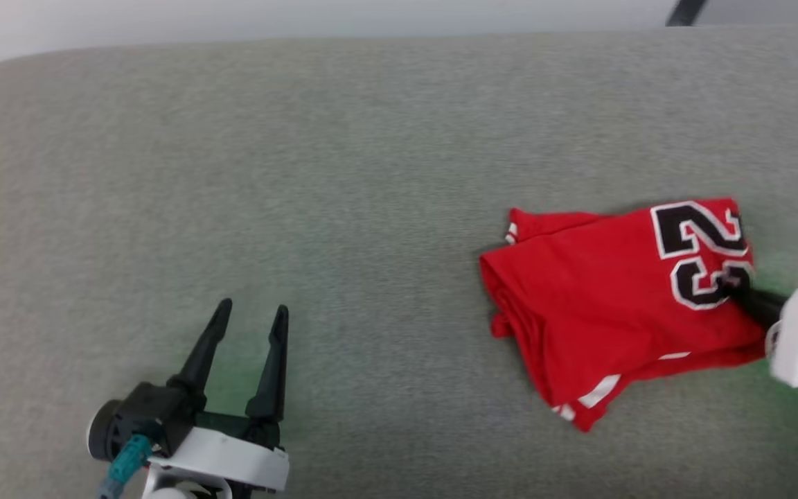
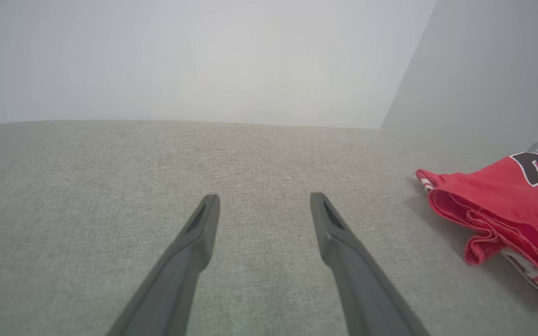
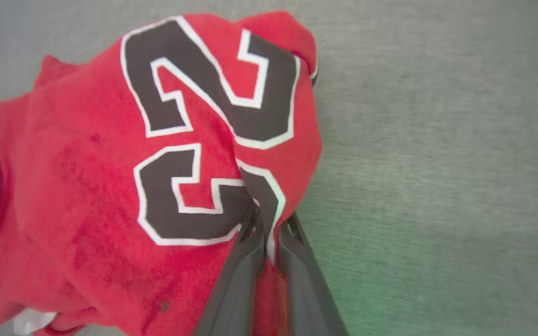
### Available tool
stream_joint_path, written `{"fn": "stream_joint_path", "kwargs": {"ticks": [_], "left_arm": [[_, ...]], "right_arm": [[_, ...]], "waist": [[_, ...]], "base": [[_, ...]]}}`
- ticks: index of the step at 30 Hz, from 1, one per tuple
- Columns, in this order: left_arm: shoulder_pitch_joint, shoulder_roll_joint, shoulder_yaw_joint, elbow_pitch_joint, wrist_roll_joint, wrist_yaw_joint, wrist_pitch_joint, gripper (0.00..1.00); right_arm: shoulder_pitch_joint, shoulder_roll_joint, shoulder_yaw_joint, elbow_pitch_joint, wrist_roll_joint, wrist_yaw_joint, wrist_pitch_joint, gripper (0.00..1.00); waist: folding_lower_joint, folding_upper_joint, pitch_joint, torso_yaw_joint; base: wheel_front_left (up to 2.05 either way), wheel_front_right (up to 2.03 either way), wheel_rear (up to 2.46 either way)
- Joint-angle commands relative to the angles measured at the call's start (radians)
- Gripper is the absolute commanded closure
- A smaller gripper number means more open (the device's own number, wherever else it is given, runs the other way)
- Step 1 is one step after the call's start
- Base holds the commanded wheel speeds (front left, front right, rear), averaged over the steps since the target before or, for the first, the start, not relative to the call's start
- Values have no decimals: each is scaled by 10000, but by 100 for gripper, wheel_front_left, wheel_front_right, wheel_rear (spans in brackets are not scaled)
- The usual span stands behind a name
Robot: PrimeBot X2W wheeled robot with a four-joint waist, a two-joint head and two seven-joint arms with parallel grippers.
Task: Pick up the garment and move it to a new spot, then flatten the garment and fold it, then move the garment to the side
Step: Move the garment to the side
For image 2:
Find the red and white jersey garment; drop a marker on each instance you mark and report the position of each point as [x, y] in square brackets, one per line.
[507, 200]

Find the grey fabric sofa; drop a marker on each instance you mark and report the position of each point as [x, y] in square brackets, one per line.
[250, 158]

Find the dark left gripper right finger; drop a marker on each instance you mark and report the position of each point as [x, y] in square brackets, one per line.
[362, 289]

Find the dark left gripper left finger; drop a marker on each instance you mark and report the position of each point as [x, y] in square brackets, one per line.
[180, 275]

